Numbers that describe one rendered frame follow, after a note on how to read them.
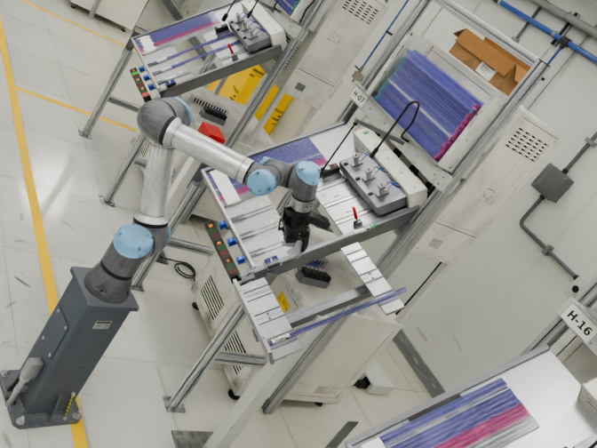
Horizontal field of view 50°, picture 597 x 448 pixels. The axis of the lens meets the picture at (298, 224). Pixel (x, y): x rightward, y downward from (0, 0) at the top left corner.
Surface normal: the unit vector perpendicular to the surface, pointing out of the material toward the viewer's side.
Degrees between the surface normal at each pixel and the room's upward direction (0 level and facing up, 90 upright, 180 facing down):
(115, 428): 0
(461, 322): 90
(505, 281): 89
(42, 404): 90
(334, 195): 43
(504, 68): 75
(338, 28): 90
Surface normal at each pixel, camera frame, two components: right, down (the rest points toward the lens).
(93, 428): 0.55, -0.76
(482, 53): -0.62, -0.33
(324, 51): 0.40, 0.61
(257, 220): -0.11, -0.71
